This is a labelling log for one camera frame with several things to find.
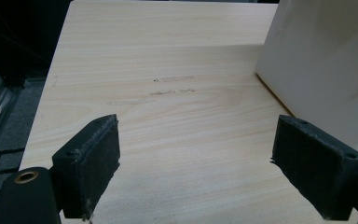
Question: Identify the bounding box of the white plastic storage box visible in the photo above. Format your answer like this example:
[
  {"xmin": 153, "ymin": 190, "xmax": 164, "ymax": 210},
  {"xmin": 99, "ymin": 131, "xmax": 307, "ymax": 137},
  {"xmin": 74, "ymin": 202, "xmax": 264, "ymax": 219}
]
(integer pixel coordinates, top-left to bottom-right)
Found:
[{"xmin": 255, "ymin": 0, "xmax": 358, "ymax": 157}]

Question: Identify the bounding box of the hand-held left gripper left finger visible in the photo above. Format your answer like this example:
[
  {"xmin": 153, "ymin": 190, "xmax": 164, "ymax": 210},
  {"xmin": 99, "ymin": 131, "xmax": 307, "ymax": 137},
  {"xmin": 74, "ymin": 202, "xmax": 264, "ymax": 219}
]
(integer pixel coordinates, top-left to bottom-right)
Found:
[{"xmin": 51, "ymin": 113, "xmax": 121, "ymax": 221}]

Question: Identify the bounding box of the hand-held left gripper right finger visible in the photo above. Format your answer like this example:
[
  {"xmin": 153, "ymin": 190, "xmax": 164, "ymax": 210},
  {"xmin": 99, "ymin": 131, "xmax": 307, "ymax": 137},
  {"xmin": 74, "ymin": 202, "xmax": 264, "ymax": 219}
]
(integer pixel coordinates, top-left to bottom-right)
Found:
[{"xmin": 270, "ymin": 114, "xmax": 358, "ymax": 222}]

